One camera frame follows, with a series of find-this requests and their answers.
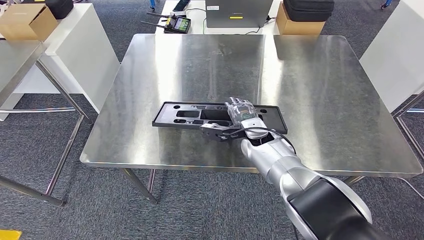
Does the grey equipment case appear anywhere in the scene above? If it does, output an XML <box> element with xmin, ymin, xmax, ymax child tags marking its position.
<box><xmin>205</xmin><ymin>0</ymin><xmax>274</xmax><ymax>29</ymax></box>

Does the black bag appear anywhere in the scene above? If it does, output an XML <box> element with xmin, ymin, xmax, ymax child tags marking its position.
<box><xmin>44</xmin><ymin>0</ymin><xmax>74</xmax><ymax>20</ymax></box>

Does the black zippered case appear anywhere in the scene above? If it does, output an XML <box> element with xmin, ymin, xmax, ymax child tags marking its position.
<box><xmin>283</xmin><ymin>0</ymin><xmax>335</xmax><ymax>23</ymax></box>

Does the brown cardboard box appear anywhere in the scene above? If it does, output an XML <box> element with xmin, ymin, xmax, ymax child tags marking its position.
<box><xmin>275</xmin><ymin>2</ymin><xmax>326</xmax><ymax>36</ymax></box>
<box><xmin>0</xmin><ymin>3</ymin><xmax>59</xmax><ymax>42</ymax></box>

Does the long black plastic panel part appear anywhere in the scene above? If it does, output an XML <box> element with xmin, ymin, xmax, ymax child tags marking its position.
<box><xmin>152</xmin><ymin>101</ymin><xmax>288</xmax><ymax>135</ymax></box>

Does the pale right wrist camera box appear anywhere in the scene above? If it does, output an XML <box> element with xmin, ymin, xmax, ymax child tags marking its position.
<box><xmin>199</xmin><ymin>123</ymin><xmax>229</xmax><ymax>143</ymax></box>

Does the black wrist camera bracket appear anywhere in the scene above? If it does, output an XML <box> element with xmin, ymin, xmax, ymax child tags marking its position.
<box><xmin>208</xmin><ymin>120</ymin><xmax>249</xmax><ymax>142</ymax></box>

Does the black smartphone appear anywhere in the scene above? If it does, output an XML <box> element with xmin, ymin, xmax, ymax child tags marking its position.
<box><xmin>172</xmin><ymin>0</ymin><xmax>191</xmax><ymax>12</ymax></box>

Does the steel workbench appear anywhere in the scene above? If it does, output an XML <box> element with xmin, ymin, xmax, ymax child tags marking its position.
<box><xmin>392</xmin><ymin>91</ymin><xmax>424</xmax><ymax>160</ymax></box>
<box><xmin>0</xmin><ymin>39</ymin><xmax>94</xmax><ymax>207</ymax></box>

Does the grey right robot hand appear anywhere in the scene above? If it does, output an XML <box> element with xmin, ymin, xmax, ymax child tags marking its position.
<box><xmin>225</xmin><ymin>97</ymin><xmax>260</xmax><ymax>128</ymax></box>

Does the black table cable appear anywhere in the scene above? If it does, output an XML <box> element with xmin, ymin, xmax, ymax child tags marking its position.
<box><xmin>245</xmin><ymin>15</ymin><xmax>277</xmax><ymax>36</ymax></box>

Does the black remote controller with screen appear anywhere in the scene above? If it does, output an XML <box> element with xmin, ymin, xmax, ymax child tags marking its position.
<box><xmin>140</xmin><ymin>11</ymin><xmax>192</xmax><ymax>35</ymax></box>

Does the grey metal workbench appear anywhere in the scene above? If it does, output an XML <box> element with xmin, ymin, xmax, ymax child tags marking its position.
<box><xmin>79</xmin><ymin>33</ymin><xmax>424</xmax><ymax>206</ymax></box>

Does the white floor cable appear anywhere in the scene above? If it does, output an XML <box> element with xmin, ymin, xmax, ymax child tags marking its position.
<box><xmin>399</xmin><ymin>177</ymin><xmax>424</xmax><ymax>200</ymax></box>

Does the white table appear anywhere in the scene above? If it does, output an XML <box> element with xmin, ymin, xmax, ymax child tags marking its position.
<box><xmin>154</xmin><ymin>0</ymin><xmax>282</xmax><ymax>36</ymax></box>
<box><xmin>359</xmin><ymin>0</ymin><xmax>424</xmax><ymax>114</ymax></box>
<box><xmin>0</xmin><ymin>3</ymin><xmax>121</xmax><ymax>122</ymax></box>

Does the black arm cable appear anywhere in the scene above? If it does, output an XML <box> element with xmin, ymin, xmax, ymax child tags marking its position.
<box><xmin>221</xmin><ymin>126</ymin><xmax>297</xmax><ymax>156</ymax></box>

